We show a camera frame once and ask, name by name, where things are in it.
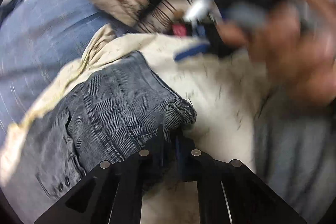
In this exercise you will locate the cream leaf-print blanket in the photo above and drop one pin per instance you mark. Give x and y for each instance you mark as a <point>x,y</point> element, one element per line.
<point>225,94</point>

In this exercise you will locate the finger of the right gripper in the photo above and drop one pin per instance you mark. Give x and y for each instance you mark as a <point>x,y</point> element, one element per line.
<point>192,51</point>

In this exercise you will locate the grey denim pants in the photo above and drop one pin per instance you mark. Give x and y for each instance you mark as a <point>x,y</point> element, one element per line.
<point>110,116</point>

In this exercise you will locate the blue plaid duvet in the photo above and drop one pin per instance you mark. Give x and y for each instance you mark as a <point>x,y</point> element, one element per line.
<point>37,39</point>

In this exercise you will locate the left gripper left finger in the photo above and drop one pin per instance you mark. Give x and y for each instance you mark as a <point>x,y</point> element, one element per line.
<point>112,193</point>

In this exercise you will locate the person's right hand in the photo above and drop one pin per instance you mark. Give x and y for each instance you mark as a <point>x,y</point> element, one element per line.
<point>303,64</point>

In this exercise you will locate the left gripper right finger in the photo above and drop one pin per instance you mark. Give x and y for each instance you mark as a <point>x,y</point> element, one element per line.
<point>229,192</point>

